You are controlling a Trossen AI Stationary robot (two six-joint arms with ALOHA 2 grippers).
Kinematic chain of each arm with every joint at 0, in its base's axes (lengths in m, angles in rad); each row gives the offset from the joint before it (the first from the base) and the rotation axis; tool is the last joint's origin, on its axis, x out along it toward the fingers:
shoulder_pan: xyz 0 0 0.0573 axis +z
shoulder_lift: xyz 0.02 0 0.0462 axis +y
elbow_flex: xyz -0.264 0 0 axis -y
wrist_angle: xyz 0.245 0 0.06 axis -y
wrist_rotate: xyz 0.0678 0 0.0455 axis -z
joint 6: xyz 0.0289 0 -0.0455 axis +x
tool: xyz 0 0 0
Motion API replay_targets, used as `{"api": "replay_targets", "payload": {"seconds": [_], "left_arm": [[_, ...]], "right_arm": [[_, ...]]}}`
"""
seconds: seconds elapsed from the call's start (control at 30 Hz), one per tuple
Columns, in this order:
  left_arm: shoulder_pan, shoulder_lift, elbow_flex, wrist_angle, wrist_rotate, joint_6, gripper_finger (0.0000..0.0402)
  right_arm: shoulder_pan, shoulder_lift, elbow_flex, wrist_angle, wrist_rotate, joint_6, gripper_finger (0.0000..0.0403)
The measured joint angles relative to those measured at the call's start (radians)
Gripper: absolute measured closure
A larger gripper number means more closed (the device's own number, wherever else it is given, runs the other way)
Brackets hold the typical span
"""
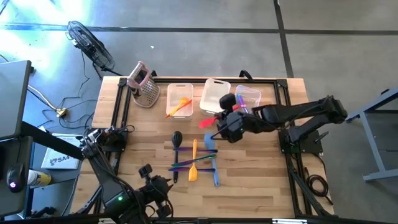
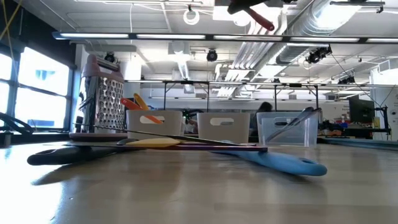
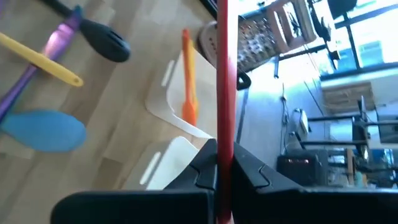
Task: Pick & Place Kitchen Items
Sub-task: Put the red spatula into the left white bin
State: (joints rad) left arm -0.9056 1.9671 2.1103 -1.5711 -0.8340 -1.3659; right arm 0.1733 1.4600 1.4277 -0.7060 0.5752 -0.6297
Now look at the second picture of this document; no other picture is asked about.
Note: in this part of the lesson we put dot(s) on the black computer monitor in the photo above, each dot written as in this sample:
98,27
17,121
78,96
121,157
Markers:
361,110

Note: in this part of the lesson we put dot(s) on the black overhead light bar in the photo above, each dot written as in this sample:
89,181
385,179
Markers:
217,37

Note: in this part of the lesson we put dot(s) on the slim yellow silicone spatula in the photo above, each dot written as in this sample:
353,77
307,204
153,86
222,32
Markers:
152,142

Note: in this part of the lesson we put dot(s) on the white plastic bin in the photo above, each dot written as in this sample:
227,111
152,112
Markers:
155,129
224,132

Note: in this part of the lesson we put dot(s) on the orange silicone spatula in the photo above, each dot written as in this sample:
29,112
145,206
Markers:
127,103

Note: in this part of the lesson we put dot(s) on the wide yellow silicone spatula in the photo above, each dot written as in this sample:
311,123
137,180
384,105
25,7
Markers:
140,101

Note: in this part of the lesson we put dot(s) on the blue silicone spoon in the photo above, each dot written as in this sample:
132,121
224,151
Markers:
280,163

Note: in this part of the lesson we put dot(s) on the clear plastic bin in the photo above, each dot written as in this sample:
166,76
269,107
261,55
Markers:
308,133

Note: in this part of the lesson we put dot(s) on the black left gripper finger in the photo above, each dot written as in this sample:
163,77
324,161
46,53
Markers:
241,7

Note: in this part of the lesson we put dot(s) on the black slotted spoon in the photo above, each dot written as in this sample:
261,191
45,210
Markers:
62,155

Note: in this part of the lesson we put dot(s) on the black background table frame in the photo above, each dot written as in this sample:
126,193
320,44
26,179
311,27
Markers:
207,93

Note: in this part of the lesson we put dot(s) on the black ceiling camera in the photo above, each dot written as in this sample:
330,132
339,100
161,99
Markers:
318,53
109,57
212,55

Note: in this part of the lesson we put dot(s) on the red silicone spatula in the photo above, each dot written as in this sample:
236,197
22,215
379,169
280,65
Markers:
262,21

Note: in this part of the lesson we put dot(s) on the black aluminium table frame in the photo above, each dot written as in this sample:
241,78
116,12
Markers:
357,143

